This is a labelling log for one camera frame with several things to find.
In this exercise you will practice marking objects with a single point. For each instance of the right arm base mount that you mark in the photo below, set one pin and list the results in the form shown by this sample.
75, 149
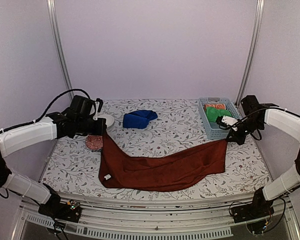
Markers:
244, 212

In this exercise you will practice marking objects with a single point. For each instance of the right aluminium frame post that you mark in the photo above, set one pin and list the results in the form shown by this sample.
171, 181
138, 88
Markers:
259, 10

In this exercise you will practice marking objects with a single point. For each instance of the aluminium frame post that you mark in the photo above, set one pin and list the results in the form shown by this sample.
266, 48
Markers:
52, 13
259, 10

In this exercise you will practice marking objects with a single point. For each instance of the aluminium front table rail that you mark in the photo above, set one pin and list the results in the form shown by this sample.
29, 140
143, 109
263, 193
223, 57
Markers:
192, 219

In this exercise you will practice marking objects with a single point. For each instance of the left aluminium frame post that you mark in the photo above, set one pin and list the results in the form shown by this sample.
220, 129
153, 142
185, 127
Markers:
52, 13

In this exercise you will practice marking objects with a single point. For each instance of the green rolled towel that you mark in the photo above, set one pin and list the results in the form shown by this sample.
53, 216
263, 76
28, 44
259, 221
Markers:
213, 113

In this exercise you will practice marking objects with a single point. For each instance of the white bowl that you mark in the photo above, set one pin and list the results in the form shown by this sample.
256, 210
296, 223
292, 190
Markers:
109, 120

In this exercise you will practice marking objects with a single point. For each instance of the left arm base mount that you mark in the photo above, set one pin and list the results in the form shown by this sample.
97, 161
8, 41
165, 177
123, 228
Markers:
69, 211

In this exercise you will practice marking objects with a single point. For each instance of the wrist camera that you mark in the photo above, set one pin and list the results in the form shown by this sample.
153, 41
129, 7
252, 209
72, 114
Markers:
225, 121
98, 106

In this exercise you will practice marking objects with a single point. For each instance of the light blue plastic basket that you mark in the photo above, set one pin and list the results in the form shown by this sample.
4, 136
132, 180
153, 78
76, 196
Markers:
213, 130

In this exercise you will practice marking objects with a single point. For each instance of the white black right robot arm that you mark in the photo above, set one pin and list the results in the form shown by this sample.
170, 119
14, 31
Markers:
280, 147

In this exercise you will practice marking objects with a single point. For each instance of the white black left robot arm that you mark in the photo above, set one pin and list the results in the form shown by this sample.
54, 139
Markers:
48, 127

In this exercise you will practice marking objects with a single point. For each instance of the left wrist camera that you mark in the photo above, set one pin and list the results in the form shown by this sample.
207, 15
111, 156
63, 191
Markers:
98, 106

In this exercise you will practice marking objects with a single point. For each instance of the dark red towel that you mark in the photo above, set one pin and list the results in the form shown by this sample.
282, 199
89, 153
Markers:
171, 173

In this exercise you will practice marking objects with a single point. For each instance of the blue towel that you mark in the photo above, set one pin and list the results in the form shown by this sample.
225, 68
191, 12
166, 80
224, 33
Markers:
138, 119

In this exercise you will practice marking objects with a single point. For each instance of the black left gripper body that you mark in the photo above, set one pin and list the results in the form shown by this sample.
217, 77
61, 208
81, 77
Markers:
84, 127

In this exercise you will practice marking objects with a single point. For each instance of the orange patterned rolled towel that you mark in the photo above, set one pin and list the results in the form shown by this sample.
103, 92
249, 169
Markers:
215, 105

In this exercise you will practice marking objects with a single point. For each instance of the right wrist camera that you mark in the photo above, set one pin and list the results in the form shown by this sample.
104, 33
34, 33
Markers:
225, 121

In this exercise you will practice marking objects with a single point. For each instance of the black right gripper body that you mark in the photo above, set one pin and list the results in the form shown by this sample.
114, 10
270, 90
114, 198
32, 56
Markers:
251, 126

